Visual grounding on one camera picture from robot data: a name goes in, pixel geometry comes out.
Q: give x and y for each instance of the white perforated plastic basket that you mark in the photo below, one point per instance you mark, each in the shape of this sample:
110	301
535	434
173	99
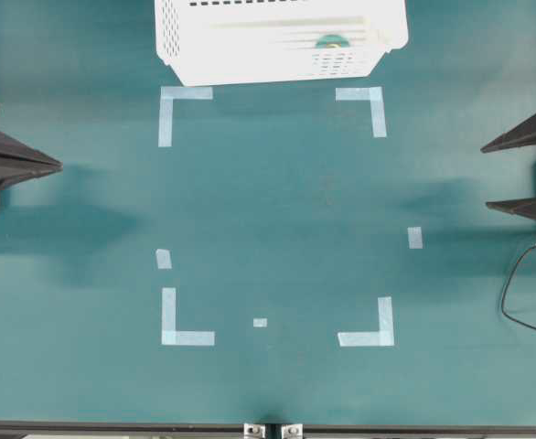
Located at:
208	43

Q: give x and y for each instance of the right metal table bracket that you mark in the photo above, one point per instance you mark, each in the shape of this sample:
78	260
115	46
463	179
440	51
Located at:
292	431

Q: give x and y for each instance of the top-left corner tape marker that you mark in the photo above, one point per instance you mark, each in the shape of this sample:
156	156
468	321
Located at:
168	95

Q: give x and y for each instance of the left small tape strip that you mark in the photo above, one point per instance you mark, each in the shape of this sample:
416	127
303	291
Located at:
163	259

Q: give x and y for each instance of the metal table bracket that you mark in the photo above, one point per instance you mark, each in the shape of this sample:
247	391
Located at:
292	431
254	431

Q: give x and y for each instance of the top-right corner tape marker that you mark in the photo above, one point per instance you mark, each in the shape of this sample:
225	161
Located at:
374	96

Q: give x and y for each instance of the small tape strip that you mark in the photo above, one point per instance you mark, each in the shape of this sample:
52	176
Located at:
163	259
415	238

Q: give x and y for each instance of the bottom-left corner tape marker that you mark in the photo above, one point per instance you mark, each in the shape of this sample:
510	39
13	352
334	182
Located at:
170	334

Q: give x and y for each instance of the bottom-right corner tape marker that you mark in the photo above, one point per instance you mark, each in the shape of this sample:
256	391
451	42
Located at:
382	338

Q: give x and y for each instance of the left metal table bracket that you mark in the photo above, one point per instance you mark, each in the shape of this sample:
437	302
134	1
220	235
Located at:
254	431

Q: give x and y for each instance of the teal tape roll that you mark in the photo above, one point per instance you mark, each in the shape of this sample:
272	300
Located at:
332	41

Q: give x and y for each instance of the bottom small tape square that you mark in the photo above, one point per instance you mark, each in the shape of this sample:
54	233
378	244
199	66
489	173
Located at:
260	322

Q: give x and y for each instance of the right small tape strip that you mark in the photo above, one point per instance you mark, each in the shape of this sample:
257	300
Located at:
415	238

